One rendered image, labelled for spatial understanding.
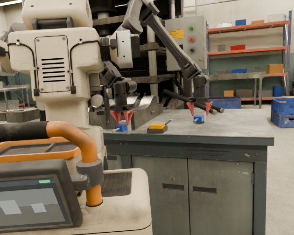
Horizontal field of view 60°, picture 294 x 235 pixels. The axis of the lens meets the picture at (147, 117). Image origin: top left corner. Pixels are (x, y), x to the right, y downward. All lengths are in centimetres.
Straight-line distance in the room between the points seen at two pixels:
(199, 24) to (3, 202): 180
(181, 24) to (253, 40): 595
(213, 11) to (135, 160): 702
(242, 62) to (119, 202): 747
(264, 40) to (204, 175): 692
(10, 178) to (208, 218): 104
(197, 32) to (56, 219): 174
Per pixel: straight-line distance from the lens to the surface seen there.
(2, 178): 50
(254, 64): 793
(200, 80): 133
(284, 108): 475
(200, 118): 133
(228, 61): 790
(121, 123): 124
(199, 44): 205
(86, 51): 84
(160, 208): 140
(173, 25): 211
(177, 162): 126
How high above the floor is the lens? 109
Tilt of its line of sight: 10 degrees down
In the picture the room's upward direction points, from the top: 4 degrees counter-clockwise
